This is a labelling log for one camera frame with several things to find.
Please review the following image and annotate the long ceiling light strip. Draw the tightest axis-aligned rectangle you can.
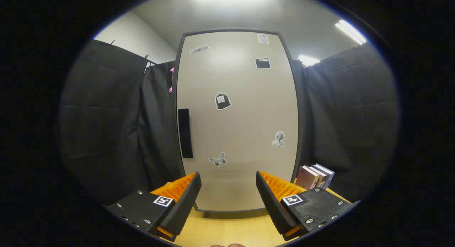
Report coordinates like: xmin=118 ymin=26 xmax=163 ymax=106
xmin=335 ymin=20 xmax=366 ymax=45

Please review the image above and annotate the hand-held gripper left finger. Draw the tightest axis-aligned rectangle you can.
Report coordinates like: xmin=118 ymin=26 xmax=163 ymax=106
xmin=105 ymin=172 xmax=202 ymax=242

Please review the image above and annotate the dark grey cabinet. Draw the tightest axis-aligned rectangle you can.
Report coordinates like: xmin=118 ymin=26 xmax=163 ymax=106
xmin=172 ymin=28 xmax=305 ymax=218

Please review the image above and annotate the black door handle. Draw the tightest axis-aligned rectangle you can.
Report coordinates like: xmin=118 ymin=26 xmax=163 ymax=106
xmin=178 ymin=109 xmax=193 ymax=159

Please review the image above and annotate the black backdrop cloth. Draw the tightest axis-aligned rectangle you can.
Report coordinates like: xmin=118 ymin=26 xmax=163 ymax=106
xmin=59 ymin=39 xmax=400 ymax=205

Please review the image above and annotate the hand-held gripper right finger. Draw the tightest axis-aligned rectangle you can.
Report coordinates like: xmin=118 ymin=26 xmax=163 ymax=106
xmin=256 ymin=171 xmax=361 ymax=241

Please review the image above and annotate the brown book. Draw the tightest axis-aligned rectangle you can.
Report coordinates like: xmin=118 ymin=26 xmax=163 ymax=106
xmin=309 ymin=165 xmax=328 ymax=189

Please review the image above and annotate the maroon book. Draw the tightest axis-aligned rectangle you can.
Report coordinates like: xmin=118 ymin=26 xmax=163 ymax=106
xmin=296 ymin=165 xmax=319 ymax=190

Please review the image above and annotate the small ceiling light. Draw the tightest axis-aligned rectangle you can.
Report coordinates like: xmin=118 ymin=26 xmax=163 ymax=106
xmin=298 ymin=55 xmax=320 ymax=66

